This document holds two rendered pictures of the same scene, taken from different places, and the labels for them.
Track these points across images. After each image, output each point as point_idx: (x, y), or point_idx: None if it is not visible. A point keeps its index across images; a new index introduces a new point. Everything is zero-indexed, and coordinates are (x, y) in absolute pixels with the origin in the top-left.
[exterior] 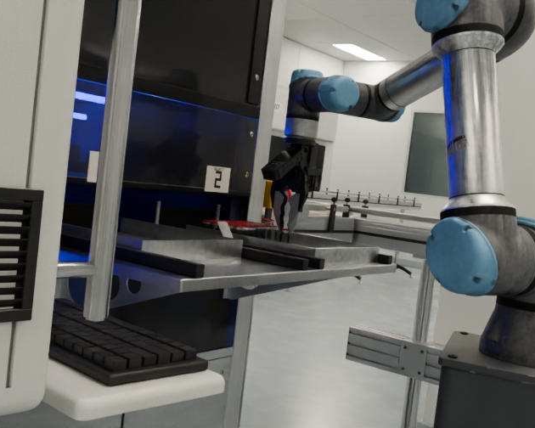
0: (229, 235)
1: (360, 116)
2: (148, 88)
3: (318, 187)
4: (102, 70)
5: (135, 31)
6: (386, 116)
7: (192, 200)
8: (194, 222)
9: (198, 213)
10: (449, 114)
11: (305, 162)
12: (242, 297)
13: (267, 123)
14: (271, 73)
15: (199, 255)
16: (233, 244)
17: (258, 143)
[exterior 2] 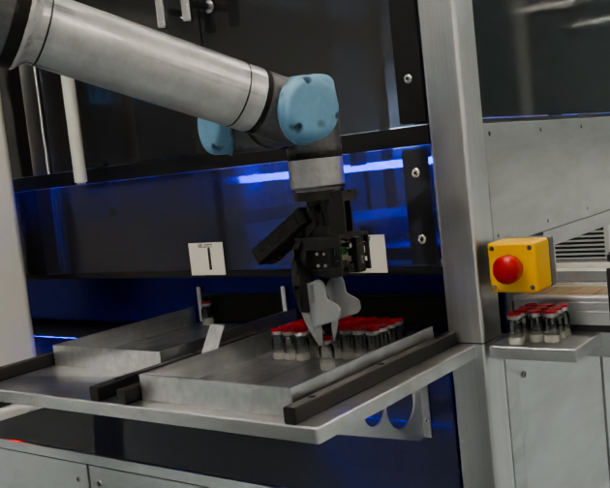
0: (214, 343)
1: (271, 147)
2: (233, 160)
3: (337, 268)
4: (182, 159)
5: None
6: (279, 138)
7: (398, 282)
8: (415, 314)
9: (418, 300)
10: None
11: (322, 228)
12: (466, 443)
13: (451, 145)
14: (437, 59)
15: (108, 364)
16: (147, 356)
17: (437, 184)
